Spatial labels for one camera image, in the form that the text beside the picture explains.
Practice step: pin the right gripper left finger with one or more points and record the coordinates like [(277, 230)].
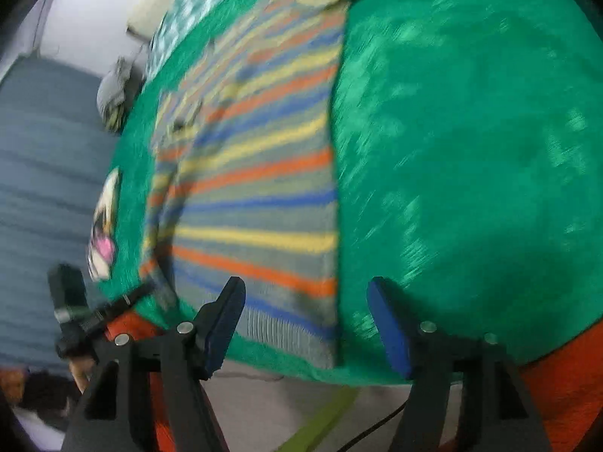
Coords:
[(115, 412)]

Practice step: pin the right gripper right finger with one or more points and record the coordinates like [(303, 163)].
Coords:
[(497, 413)]

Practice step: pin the striped knitted sweater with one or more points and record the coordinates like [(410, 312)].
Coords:
[(243, 181)]

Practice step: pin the pile of clothes beside bed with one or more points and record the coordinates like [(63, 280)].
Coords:
[(117, 93)]

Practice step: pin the person's left hand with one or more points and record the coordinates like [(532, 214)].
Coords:
[(81, 369)]

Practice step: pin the patterned cushion on bed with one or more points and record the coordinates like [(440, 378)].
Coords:
[(102, 248)]

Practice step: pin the orange shaggy rug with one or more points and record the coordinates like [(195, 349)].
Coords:
[(566, 385)]

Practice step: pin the blue grey curtain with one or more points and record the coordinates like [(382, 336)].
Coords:
[(55, 155)]

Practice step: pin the green floral bedspread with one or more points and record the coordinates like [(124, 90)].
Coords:
[(468, 148)]

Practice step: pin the checkered green white blanket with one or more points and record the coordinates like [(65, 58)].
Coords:
[(180, 19)]

